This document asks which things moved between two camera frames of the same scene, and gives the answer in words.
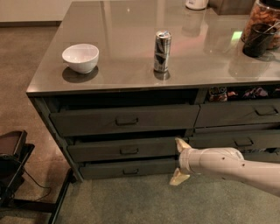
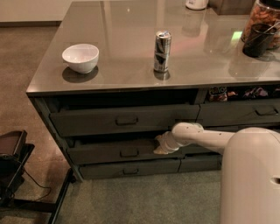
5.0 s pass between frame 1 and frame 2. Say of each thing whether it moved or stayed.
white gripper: moved
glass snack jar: stayed
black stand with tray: stayed
